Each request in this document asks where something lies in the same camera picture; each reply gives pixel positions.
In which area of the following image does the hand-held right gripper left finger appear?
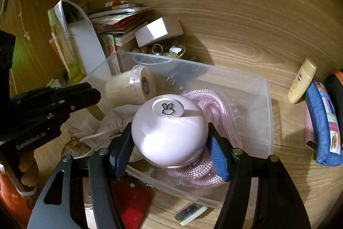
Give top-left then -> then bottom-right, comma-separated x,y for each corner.
27,122 -> 136,229

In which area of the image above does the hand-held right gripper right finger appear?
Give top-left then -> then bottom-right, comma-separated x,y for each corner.
207,122 -> 311,229

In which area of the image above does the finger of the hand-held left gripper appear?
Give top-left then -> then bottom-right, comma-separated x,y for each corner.
16,91 -> 102,126
51,83 -> 95,96

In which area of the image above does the white drawstring pouch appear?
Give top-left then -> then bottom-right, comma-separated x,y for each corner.
67,107 -> 140,162

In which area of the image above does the cream candle jar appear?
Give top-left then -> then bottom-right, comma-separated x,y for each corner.
105,65 -> 156,106

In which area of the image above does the white round bunny-logo container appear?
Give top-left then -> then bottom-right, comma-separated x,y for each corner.
131,94 -> 209,168

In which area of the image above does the pink rope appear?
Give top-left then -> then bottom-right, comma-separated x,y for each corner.
167,89 -> 243,188

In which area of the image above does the red pouch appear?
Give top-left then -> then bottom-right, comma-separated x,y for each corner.
111,181 -> 156,229

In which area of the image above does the clear plastic storage box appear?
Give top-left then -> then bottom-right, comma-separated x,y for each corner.
86,50 -> 274,209

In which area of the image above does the person's left forearm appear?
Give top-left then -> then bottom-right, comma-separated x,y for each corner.
0,171 -> 38,227

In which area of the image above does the person's left hand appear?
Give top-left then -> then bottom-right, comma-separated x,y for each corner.
19,153 -> 40,187

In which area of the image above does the white paper stand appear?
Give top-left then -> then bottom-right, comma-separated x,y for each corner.
54,0 -> 111,79

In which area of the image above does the orange tube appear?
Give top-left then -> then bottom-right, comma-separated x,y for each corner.
50,38 -> 67,71

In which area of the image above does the yellow green spray bottle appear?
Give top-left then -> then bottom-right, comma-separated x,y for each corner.
48,8 -> 86,83

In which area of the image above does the macaron print notebook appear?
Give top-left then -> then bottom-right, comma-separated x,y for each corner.
99,34 -> 118,58

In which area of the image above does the small green packet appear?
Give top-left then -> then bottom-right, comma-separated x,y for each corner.
174,203 -> 208,226

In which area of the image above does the stack of papers and cards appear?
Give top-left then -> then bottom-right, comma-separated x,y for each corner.
88,0 -> 150,47

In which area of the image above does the pink flat case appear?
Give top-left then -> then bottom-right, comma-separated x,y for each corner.
305,108 -> 318,150

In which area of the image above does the small white box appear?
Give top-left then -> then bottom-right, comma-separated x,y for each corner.
134,17 -> 184,47

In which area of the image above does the bead jewelry pile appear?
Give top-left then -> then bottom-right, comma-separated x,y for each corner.
139,40 -> 186,59

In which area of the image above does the blue patchwork pouch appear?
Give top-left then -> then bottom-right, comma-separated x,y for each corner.
305,80 -> 343,166

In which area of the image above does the cream small bottle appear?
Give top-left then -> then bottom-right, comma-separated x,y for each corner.
288,58 -> 317,104

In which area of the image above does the black orange zipper case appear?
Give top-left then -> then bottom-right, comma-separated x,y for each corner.
325,70 -> 343,109

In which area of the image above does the white earphone cable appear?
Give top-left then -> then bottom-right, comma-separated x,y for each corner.
15,0 -> 32,40

